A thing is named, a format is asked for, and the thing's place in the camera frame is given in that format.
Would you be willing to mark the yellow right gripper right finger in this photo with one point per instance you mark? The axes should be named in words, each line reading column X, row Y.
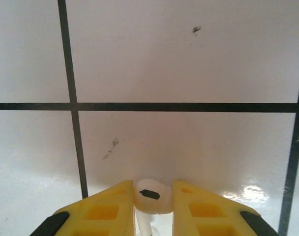
column 208, row 214

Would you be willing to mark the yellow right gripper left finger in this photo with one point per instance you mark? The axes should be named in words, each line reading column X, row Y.
column 102, row 214

